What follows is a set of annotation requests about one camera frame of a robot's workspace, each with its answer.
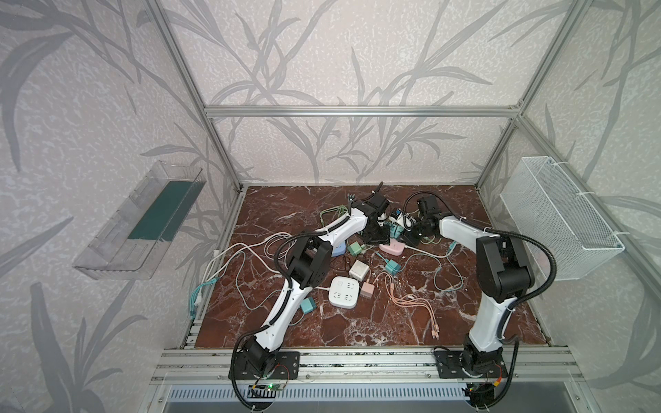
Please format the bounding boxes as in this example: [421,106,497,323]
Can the pink usb cable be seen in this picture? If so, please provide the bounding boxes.
[374,267,441,340]

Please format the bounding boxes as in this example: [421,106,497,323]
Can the green cable of green charger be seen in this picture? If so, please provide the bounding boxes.
[318,204,352,228]

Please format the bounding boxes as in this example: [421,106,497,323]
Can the white wire basket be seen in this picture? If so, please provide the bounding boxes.
[500,157,625,280]

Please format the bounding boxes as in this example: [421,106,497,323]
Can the pink power strip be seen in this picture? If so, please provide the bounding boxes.
[379,239,406,256]

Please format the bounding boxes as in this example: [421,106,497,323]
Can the green charger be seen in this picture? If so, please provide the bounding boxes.
[347,242,363,256]

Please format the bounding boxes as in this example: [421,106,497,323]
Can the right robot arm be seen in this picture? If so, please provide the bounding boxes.
[402,191,558,377]

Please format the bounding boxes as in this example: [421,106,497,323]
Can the clear plastic tray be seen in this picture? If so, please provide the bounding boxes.
[73,161,207,280]

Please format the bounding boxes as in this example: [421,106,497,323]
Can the teal usb charger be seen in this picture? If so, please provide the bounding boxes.
[300,297,317,314]

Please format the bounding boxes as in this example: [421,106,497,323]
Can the blue power strip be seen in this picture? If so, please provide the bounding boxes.
[332,243,346,257]

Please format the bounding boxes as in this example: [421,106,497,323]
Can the pink usb charger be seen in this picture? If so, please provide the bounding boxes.
[360,282,375,299]

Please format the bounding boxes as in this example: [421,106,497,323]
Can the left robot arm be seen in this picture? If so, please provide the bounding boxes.
[232,190,390,377]

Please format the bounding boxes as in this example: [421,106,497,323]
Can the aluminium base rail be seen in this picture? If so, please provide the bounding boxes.
[150,346,585,385]

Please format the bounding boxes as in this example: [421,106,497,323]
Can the white power cord white strip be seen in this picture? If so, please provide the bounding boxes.
[198,231,332,311]

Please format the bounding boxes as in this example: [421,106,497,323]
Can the white usb charger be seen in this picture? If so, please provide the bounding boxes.
[349,260,370,282]

